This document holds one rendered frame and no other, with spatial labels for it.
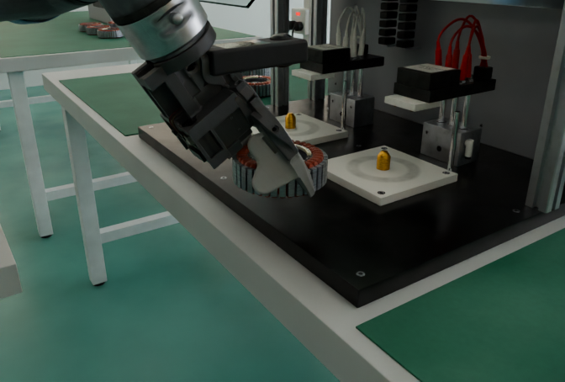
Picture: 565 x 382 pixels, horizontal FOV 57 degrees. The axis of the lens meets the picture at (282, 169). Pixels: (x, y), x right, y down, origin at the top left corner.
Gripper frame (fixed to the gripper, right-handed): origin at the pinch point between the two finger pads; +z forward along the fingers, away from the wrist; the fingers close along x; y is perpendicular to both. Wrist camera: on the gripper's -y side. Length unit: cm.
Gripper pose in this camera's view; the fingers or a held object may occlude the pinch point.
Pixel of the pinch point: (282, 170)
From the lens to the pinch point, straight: 61.3
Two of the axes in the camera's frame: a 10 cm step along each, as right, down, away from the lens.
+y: -7.1, 6.6, -2.4
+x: 5.6, 3.2, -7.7
